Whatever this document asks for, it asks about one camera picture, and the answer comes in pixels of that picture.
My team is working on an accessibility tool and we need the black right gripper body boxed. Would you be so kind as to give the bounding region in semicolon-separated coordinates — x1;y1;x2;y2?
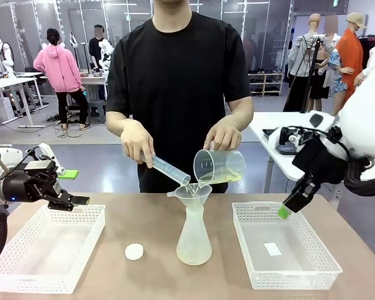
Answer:
292;136;353;185

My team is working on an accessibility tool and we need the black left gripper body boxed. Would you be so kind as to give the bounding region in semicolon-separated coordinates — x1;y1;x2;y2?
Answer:
0;159;65;204

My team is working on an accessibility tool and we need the white perforated plastic basket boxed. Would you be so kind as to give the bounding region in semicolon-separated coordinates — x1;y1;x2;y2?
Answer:
231;201;343;291
0;204;106;294

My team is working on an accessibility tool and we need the clear plastic measuring jug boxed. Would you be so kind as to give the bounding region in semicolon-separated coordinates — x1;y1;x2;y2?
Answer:
192;141;246;184

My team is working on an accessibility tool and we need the white round flask cap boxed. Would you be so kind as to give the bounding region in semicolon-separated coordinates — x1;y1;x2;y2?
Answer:
124;243;144;261

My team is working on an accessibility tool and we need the clear plastic measuring cylinder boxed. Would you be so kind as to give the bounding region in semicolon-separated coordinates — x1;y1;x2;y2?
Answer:
122;146;192;186

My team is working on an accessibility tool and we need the translucent plastic funnel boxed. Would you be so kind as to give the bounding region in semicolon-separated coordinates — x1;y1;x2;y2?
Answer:
166;184;213;209

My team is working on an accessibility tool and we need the translucent plastic conical flask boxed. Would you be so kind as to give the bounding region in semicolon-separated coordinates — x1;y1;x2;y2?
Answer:
176;199;213;266

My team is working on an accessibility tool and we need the person's left forearm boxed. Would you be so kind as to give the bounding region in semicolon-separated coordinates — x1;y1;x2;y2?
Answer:
226;95;254;132

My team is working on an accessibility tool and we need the person's right forearm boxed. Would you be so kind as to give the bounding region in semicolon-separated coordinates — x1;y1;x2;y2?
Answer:
105;111;135;138

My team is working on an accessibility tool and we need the person's right hand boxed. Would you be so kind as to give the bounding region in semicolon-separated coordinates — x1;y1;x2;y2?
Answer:
119;121;156;170

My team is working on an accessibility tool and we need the person's left hand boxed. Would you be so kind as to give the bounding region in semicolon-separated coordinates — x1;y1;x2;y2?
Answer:
202;119;244;151

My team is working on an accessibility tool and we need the white paper label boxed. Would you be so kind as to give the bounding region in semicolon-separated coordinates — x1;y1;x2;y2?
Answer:
263;242;284;257

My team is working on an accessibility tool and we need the grey step stool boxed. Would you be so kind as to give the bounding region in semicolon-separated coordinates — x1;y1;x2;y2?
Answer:
86;99;108;125

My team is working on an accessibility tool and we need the black tripod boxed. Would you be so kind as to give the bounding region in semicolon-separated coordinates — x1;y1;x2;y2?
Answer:
282;33;323;114

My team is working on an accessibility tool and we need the mannequin in blue dress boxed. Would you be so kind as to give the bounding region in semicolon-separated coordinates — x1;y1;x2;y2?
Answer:
323;15;354;115

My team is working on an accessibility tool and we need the wooden shoe shelf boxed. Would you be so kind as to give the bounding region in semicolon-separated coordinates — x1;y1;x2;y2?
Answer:
247;72;284;97

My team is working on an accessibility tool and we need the white desk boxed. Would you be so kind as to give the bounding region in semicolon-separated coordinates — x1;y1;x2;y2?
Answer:
0;76;50;129
40;72;109;124

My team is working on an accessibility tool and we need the mannequin in grey shirt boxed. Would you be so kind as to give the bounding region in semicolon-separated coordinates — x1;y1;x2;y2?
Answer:
286;12;336;113

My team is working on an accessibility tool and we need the person in pink hoodie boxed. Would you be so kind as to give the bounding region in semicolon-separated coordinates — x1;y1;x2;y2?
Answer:
33;27;92;131

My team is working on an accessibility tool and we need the mannequin in orange coat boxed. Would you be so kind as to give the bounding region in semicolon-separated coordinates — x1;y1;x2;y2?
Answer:
331;12;368;104

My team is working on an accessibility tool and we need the background person in black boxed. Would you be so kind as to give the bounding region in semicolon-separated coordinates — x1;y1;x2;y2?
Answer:
89;24;113;68

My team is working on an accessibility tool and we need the person in black T-shirt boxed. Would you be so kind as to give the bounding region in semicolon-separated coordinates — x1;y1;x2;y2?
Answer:
105;0;254;194

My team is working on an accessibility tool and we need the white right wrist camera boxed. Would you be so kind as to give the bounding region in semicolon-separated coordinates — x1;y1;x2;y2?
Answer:
267;126;313;148

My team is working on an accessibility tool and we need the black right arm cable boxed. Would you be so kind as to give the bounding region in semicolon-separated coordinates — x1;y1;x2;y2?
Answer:
331;126;375;197

